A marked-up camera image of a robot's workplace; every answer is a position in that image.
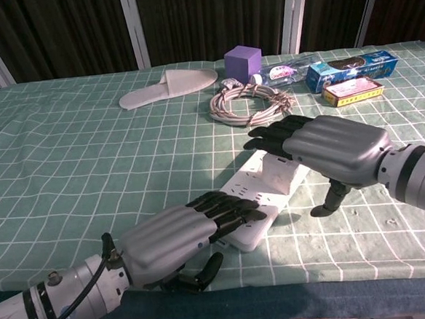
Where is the grey black right robot hand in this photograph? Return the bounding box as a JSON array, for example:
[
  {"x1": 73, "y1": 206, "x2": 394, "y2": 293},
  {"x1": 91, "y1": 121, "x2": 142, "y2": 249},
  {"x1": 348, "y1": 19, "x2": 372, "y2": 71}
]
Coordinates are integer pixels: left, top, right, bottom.
[{"x1": 241, "y1": 109, "x2": 399, "y2": 223}]

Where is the grey black left robot hand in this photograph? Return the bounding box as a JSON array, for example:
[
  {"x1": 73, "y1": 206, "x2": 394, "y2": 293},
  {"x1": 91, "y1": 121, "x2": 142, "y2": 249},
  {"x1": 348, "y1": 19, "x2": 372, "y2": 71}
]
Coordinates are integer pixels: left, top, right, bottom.
[{"x1": 116, "y1": 187, "x2": 273, "y2": 300}]

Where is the white power strip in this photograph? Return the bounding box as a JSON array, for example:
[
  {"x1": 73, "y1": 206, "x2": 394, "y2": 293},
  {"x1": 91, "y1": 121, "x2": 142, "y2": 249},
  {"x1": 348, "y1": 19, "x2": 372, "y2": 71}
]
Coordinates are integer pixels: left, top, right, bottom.
[{"x1": 209, "y1": 147, "x2": 314, "y2": 255}]

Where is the red yellow flat box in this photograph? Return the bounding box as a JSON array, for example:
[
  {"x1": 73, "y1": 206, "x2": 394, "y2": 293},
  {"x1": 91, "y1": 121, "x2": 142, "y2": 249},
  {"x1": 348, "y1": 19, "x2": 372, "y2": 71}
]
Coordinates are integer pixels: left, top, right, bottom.
[{"x1": 319, "y1": 74, "x2": 386, "y2": 108}]

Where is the blue cookie box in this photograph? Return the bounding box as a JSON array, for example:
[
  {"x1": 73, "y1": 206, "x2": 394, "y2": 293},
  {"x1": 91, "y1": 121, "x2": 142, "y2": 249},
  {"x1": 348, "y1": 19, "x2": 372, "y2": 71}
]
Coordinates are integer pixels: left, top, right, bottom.
[{"x1": 302, "y1": 50, "x2": 402, "y2": 95}]

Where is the clear plastic water bottle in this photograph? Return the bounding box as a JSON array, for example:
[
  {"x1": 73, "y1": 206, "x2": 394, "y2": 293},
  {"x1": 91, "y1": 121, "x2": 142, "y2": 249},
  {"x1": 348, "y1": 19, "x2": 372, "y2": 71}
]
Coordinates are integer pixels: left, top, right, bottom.
[{"x1": 249, "y1": 53, "x2": 321, "y2": 88}]

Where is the green checkered tablecloth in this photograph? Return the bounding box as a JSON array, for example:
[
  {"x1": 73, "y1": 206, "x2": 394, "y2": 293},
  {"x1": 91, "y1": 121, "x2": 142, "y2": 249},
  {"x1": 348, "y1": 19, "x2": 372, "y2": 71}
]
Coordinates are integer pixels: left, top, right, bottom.
[{"x1": 0, "y1": 40, "x2": 425, "y2": 307}]

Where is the purple foam cube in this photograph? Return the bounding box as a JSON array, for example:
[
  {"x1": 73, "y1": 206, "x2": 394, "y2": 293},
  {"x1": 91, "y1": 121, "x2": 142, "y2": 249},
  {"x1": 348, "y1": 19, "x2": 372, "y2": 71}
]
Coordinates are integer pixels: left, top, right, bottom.
[{"x1": 222, "y1": 43, "x2": 265, "y2": 85}]

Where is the dark blue under cloth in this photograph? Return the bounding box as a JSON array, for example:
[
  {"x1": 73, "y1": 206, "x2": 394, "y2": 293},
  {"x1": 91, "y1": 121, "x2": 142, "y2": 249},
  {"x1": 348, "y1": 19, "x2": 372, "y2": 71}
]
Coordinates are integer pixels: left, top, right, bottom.
[{"x1": 0, "y1": 261, "x2": 425, "y2": 319}]

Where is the white disposable slipper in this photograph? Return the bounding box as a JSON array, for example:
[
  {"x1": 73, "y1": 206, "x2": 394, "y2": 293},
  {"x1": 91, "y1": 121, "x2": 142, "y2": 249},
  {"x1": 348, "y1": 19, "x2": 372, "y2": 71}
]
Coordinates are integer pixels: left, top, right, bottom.
[{"x1": 116, "y1": 66, "x2": 221, "y2": 112}]

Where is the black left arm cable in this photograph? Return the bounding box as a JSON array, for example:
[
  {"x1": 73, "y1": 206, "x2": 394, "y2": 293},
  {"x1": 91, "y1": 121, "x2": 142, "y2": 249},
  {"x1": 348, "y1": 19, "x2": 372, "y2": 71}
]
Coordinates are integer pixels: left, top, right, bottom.
[{"x1": 20, "y1": 232, "x2": 122, "y2": 319}]

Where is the grey cable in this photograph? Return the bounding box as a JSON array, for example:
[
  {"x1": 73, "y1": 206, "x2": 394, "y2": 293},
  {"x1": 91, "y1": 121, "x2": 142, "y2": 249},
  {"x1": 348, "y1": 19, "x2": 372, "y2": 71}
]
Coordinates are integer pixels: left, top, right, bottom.
[{"x1": 206, "y1": 74, "x2": 298, "y2": 130}]

